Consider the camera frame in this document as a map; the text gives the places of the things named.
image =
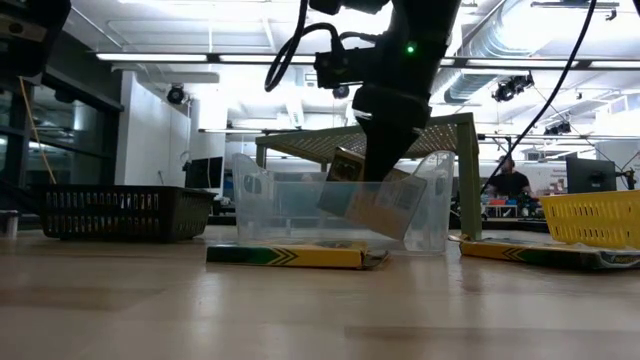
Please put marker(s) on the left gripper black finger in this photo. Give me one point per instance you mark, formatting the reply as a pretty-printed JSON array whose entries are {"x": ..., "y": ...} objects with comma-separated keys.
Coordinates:
[{"x": 387, "y": 150}]

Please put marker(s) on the yellow green crayon box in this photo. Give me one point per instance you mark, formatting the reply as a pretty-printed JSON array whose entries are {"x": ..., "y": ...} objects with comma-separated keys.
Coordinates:
[
  {"x": 550, "y": 255},
  {"x": 300, "y": 256},
  {"x": 380, "y": 210}
]

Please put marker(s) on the clear plastic bin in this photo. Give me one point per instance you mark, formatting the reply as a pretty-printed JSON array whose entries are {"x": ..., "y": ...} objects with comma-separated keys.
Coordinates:
[{"x": 280, "y": 210}]

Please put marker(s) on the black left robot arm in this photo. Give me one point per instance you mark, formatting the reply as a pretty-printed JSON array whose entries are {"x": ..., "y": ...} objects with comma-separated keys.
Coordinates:
[{"x": 425, "y": 15}]

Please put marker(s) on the green perforated metal shelf riser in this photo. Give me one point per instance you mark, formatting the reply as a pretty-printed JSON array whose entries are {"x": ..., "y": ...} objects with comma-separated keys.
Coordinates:
[{"x": 310, "y": 142}]

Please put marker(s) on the black ceiling spotlight cluster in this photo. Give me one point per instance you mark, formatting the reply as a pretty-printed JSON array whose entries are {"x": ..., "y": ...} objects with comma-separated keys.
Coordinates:
[{"x": 510, "y": 87}]

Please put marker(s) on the person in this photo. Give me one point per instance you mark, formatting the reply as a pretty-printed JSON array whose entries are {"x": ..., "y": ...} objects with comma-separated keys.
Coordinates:
[{"x": 510, "y": 182}]

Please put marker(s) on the black computer monitor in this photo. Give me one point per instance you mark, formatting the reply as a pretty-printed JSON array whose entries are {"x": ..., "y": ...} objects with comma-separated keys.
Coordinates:
[
  {"x": 590, "y": 175},
  {"x": 204, "y": 172}
]

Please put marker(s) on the yellow plastic basket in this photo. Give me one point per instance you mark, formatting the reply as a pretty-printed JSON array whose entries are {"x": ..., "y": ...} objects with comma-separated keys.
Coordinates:
[{"x": 590, "y": 220}]

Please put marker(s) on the long ceiling light strip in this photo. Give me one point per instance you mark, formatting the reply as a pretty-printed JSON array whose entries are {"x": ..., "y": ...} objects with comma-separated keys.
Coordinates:
[{"x": 150, "y": 57}]

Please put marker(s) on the black plastic basket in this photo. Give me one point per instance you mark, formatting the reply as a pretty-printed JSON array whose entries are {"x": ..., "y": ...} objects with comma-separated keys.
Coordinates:
[{"x": 125, "y": 215}]

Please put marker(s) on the black ceiling dome camera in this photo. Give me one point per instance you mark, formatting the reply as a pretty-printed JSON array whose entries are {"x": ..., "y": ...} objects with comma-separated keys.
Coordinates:
[
  {"x": 175, "y": 94},
  {"x": 341, "y": 91}
]

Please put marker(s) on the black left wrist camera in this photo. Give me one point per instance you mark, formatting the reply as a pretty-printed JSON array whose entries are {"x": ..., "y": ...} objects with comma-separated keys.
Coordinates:
[{"x": 345, "y": 67}]

